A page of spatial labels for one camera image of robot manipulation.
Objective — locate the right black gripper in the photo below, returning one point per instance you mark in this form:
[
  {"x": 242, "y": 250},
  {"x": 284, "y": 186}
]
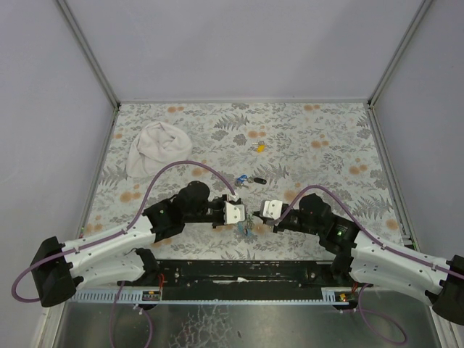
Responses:
[{"x": 285, "y": 217}]

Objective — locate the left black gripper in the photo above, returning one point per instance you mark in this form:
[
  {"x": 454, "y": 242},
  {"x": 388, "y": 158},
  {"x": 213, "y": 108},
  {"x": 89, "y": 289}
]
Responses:
[{"x": 220, "y": 216}]

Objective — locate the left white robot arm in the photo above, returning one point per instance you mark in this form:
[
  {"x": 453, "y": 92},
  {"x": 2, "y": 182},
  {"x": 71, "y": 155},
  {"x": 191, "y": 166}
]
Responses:
[{"x": 122, "y": 255}]

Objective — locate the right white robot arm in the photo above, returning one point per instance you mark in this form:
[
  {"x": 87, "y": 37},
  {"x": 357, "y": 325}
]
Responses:
[{"x": 369, "y": 259}]

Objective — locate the black tag key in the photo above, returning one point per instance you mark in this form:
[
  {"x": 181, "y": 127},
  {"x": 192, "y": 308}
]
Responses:
[{"x": 259, "y": 180}]

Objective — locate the blue tag key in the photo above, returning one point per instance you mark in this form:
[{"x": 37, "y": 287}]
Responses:
[{"x": 242, "y": 182}]

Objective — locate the floral table mat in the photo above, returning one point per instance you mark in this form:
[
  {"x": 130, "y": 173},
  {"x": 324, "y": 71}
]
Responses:
[{"x": 327, "y": 149}]

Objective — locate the yellow tag key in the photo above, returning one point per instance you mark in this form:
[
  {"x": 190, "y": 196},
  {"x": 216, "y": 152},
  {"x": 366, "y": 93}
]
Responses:
[{"x": 259, "y": 146}]

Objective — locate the white crumpled cloth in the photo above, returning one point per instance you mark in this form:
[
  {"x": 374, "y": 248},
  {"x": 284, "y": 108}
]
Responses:
[{"x": 157, "y": 145}]

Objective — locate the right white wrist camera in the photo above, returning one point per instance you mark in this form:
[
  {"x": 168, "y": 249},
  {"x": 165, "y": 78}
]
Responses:
[{"x": 271, "y": 209}]

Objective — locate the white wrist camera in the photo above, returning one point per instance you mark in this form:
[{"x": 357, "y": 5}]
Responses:
[
  {"x": 271, "y": 209},
  {"x": 234, "y": 210}
]

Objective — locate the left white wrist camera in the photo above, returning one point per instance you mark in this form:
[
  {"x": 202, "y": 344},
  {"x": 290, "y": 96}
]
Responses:
[{"x": 234, "y": 210}]

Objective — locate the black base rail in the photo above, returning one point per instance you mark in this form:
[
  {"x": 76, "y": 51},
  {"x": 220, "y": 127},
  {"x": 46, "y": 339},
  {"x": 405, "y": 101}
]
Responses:
[{"x": 233, "y": 280}]

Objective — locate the aluminium frame profiles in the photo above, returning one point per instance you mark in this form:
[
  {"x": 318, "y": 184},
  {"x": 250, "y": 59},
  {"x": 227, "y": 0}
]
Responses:
[{"x": 370, "y": 106}]

